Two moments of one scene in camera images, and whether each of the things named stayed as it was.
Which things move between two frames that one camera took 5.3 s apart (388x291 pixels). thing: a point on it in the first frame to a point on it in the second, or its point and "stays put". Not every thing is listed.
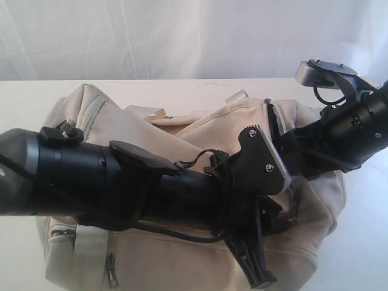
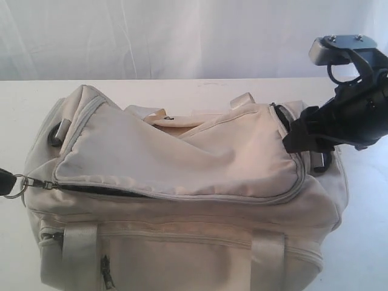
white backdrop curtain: [165, 39] stays put
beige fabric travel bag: [76, 255] stays put
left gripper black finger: [246, 239] to [7, 180]
